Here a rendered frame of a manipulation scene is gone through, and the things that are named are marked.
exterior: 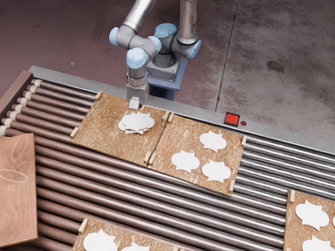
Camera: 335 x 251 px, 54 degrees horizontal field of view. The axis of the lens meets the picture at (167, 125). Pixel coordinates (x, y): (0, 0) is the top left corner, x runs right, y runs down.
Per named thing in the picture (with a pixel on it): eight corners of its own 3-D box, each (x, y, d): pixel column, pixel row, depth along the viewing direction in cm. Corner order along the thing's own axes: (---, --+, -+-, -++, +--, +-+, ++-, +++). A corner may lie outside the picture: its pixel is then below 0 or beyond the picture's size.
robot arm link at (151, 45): (140, 29, 141) (126, 43, 135) (163, 38, 138) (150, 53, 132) (140, 44, 147) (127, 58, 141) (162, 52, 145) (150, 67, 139)
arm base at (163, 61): (153, 50, 204) (154, 36, 196) (177, 54, 203) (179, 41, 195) (148, 65, 195) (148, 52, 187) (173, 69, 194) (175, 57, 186)
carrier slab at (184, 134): (171, 115, 177) (171, 113, 176) (246, 138, 171) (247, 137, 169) (147, 168, 157) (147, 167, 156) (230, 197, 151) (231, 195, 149)
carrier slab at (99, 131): (101, 93, 185) (100, 91, 183) (170, 114, 178) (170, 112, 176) (70, 142, 164) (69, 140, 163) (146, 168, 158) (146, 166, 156)
